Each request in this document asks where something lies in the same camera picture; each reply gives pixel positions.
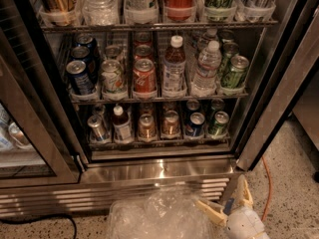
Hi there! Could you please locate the blue can middle shelf front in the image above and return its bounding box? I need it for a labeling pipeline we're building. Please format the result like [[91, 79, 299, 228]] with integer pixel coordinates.
[[66, 60, 95, 96]]

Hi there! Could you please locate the right open fridge door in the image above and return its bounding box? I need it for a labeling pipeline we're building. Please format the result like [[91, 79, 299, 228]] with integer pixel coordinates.
[[235, 0, 319, 171]]

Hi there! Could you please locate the silver blue can top shelf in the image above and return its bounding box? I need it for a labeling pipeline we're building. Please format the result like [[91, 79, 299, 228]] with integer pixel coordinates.
[[236, 0, 275, 23]]

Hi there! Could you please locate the gold can top shelf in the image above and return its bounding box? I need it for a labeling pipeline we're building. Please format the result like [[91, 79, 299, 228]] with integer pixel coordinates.
[[39, 0, 77, 26]]

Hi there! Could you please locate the clear water bottle top shelf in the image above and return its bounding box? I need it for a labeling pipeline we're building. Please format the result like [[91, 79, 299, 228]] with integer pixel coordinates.
[[82, 0, 119, 26]]

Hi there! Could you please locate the brown can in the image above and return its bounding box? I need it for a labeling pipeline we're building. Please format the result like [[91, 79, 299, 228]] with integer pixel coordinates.
[[139, 114, 156, 139], [162, 111, 179, 135]]

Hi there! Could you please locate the orange cable on floor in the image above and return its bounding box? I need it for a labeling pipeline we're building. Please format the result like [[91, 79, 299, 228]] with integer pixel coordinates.
[[260, 156, 273, 222]]

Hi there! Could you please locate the brown tea bottle middle shelf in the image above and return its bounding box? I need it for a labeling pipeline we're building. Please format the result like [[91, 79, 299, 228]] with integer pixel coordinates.
[[162, 35, 185, 92]]

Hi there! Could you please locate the brown can bottom front right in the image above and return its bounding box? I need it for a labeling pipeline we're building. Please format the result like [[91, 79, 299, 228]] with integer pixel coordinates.
[[162, 111, 179, 135]]

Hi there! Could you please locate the brown tea bottle shelf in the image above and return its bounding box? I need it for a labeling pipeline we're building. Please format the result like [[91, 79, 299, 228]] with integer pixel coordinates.
[[112, 106, 133, 141], [162, 35, 185, 92]]

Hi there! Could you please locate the green can bottom shelf front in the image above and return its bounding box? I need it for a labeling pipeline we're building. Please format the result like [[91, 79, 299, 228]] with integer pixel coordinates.
[[208, 111, 229, 136]]

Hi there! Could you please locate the red coca-cola can front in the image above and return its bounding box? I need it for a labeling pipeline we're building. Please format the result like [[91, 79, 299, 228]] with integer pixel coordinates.
[[133, 59, 156, 93]]

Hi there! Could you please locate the clear water bottle middle front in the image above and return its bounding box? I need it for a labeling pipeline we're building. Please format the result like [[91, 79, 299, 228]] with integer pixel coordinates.
[[193, 41, 222, 89]]

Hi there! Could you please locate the blue pepsi can bottom front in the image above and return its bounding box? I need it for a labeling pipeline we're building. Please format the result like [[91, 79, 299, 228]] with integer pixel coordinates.
[[185, 113, 205, 136]]

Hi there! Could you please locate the white label bottle top shelf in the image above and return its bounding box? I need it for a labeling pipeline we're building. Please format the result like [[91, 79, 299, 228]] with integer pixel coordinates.
[[125, 0, 158, 24]]

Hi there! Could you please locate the blue pepsi can bottom rear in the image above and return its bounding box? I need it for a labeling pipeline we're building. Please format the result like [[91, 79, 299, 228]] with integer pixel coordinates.
[[186, 100, 200, 116]]

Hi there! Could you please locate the green can middle shelf front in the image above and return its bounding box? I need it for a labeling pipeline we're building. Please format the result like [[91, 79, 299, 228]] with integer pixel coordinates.
[[221, 55, 249, 89]]

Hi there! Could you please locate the white green can middle front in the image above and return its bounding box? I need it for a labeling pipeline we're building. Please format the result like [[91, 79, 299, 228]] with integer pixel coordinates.
[[101, 60, 125, 93]]

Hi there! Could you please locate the left glass fridge door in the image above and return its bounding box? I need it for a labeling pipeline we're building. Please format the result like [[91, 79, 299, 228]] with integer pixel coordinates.
[[0, 30, 80, 188]]

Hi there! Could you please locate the green can bottom shelf rear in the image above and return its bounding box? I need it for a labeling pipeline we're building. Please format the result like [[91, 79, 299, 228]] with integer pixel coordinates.
[[208, 99, 225, 118]]

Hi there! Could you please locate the blue can middle shelf rear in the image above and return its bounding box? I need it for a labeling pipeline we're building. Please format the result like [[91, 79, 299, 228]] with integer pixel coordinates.
[[75, 33, 100, 60]]

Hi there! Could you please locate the red coca-cola bottle top shelf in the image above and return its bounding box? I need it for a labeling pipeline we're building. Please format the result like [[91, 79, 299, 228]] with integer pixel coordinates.
[[164, 0, 192, 21]]

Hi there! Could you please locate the clear plastic bin with wrap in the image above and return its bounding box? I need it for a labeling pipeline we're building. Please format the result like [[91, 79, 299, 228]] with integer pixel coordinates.
[[107, 189, 214, 239]]

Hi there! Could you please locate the silver can bottom shelf front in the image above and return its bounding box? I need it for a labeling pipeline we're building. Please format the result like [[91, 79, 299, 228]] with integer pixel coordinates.
[[87, 115, 109, 141]]

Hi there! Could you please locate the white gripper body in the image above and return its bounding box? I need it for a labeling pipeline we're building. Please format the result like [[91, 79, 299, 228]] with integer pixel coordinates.
[[226, 207, 266, 239]]

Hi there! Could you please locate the blue tape cross mark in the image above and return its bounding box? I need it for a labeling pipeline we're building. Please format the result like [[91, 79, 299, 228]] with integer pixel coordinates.
[[223, 197, 234, 215]]

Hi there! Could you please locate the brown can bottom front left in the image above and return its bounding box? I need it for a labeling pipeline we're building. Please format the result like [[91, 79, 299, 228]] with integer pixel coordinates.
[[139, 114, 156, 139]]

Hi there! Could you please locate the black cable on floor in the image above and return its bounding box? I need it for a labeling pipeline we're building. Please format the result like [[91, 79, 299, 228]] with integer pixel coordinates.
[[0, 213, 78, 239]]

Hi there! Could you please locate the stainless steel fridge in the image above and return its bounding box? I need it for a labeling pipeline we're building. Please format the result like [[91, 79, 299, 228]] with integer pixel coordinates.
[[0, 0, 319, 217]]

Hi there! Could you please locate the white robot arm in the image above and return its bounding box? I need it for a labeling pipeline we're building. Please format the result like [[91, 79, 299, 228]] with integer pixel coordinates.
[[194, 175, 270, 239]]

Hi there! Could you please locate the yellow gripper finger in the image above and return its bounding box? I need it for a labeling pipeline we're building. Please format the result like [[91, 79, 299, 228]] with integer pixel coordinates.
[[195, 199, 227, 227], [235, 175, 253, 208]]

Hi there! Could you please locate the blue pepsi can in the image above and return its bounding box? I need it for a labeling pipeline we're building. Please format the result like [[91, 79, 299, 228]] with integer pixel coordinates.
[[186, 100, 200, 116], [185, 113, 205, 136]]

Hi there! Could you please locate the red coca-cola can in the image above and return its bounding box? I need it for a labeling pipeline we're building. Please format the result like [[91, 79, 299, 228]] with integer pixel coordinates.
[[133, 59, 156, 93], [134, 45, 154, 60]]

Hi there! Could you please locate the brown tea bottle bottom shelf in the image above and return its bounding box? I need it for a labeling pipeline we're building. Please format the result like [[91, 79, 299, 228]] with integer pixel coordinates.
[[112, 106, 133, 141]]

